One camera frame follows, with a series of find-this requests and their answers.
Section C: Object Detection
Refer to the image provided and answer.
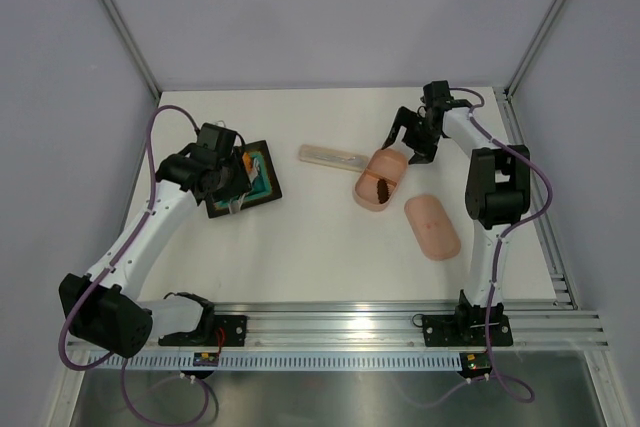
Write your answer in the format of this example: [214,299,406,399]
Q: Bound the black teal food tray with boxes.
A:
[206,140,282,219]

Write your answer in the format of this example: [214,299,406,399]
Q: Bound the purple cable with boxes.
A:
[58,104,221,423]
[399,87,555,406]

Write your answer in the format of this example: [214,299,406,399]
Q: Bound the orange chicken drumstick toy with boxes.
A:
[242,152,253,172]

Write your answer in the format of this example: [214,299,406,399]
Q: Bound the brown sea cucumber toy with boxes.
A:
[376,178,391,205]

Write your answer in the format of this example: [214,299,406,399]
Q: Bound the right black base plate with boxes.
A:
[418,314,514,348]

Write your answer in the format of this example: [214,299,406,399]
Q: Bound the aluminium mounting rail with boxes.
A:
[67,300,609,351]

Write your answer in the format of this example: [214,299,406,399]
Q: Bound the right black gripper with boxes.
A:
[382,106,440,165]

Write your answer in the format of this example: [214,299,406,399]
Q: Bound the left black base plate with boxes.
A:
[158,314,248,347]

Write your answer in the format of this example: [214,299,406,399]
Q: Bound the right frame post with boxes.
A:
[504,0,570,101]

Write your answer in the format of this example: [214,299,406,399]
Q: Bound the pink lunch box base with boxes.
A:
[353,148,408,212]

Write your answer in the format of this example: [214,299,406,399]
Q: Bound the frame post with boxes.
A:
[98,0,162,104]
[504,0,570,101]

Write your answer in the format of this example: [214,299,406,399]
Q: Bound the pink lunch box lid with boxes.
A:
[404,195,461,261]

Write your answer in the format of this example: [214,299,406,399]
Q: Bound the left frame post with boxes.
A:
[98,0,162,104]

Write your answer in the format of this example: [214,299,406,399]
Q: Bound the white slotted cable duct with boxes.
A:
[87,352,464,371]

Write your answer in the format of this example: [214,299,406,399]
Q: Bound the metal tongs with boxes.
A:
[228,158,261,215]

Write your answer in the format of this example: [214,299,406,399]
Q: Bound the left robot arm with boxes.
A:
[58,123,251,359]

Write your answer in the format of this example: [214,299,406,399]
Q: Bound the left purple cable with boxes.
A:
[58,104,221,423]

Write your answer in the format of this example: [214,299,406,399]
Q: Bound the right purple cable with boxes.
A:
[399,87,555,406]

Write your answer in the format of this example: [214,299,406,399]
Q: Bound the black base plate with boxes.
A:
[418,314,514,348]
[158,314,248,347]

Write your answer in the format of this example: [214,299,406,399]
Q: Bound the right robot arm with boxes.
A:
[382,80,531,347]

